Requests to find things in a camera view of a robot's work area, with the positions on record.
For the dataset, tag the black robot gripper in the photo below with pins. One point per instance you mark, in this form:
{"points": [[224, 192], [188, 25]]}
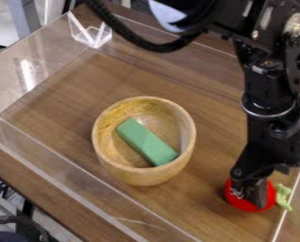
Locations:
{"points": [[272, 150]]}

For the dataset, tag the red plush fruit green stem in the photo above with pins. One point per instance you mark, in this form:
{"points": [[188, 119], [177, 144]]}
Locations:
{"points": [[277, 194]]}

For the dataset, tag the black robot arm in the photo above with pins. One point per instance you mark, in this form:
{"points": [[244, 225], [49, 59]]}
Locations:
{"points": [[264, 29]]}

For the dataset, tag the green rectangular block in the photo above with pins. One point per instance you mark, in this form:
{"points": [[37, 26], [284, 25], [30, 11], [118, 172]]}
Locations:
{"points": [[145, 142]]}

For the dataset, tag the round wooden bowl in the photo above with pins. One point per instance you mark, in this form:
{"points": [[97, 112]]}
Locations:
{"points": [[168, 120]]}

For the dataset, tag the clear acrylic tray enclosure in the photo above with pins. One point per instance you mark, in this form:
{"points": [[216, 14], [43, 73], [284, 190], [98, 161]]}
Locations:
{"points": [[57, 84]]}

